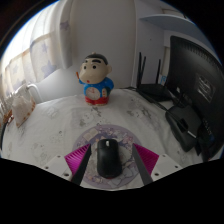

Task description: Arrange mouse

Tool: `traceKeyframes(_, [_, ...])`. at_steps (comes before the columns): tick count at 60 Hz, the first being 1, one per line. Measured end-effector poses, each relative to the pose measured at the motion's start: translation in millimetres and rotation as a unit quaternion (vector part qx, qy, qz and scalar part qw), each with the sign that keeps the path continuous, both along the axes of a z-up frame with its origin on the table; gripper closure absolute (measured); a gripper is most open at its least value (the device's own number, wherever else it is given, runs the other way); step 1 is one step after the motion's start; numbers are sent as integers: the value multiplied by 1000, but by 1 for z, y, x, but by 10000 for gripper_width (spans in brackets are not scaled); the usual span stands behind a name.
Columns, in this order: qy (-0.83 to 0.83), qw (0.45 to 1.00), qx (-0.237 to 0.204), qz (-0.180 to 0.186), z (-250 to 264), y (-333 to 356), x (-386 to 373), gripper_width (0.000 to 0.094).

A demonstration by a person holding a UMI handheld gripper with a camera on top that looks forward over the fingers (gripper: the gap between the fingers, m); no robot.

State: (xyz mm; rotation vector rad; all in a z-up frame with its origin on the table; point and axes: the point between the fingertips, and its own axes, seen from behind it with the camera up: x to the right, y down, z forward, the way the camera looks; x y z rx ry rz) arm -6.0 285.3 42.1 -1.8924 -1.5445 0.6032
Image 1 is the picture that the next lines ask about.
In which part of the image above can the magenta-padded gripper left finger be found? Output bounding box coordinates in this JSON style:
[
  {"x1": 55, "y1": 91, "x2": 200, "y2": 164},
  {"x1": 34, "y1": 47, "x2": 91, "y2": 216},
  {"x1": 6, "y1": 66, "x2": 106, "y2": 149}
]
[{"x1": 42, "y1": 143, "x2": 93, "y2": 186}]

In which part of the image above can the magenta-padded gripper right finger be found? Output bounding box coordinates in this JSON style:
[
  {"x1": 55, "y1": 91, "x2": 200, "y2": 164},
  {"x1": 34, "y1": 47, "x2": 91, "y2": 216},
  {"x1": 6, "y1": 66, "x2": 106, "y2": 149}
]
[{"x1": 131, "y1": 143, "x2": 184, "y2": 186}]

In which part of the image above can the black computer mouse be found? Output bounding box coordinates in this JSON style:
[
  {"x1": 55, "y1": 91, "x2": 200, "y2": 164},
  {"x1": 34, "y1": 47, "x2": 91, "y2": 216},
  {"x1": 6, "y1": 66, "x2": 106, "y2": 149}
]
[{"x1": 96, "y1": 138, "x2": 123, "y2": 179}]

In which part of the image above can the round purple printed mouse pad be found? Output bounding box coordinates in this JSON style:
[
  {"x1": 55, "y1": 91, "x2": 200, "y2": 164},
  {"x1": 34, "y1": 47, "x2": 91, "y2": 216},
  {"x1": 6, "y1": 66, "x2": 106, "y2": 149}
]
[{"x1": 72, "y1": 124, "x2": 144, "y2": 190}]

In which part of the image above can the white cartoon-printed tablecloth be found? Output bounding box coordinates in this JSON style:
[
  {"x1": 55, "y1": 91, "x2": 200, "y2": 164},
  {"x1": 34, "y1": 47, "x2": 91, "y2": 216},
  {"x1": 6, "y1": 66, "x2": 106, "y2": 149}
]
[{"x1": 0, "y1": 88, "x2": 214, "y2": 191}]

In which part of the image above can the large white conch shell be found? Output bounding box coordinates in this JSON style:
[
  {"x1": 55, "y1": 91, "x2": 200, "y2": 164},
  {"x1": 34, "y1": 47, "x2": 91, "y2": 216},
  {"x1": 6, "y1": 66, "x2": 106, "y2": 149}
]
[{"x1": 11, "y1": 87, "x2": 37, "y2": 128}]

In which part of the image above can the black router with antennas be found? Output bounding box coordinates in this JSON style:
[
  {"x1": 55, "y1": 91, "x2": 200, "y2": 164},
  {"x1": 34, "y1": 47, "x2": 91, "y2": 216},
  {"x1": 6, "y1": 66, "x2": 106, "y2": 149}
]
[{"x1": 135, "y1": 51, "x2": 174, "y2": 103}]

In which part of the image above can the cartoon boy figure with clock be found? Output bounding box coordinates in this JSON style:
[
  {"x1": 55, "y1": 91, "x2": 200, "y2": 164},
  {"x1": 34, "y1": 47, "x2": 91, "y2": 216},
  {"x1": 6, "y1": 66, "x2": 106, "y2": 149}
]
[{"x1": 76, "y1": 53, "x2": 115, "y2": 107}]

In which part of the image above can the black computer monitor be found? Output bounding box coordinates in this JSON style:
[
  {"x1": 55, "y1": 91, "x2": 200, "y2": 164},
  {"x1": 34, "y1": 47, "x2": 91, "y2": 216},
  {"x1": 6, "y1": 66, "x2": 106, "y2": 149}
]
[{"x1": 164, "y1": 35, "x2": 224, "y2": 163}]

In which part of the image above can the white star-printed curtain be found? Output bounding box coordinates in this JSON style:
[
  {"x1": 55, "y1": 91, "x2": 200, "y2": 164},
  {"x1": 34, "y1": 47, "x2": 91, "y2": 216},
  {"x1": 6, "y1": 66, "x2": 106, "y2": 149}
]
[{"x1": 0, "y1": 0, "x2": 74, "y2": 101}]

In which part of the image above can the black cable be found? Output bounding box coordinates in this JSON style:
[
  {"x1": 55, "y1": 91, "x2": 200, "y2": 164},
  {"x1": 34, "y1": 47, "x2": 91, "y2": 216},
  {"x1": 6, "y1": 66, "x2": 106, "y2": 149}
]
[{"x1": 136, "y1": 90, "x2": 198, "y2": 138}]

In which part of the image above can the white wall shelf unit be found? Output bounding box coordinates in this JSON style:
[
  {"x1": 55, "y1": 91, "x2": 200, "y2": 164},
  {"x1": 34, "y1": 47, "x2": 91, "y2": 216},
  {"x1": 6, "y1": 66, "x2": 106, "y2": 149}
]
[{"x1": 139, "y1": 13, "x2": 208, "y2": 38}]

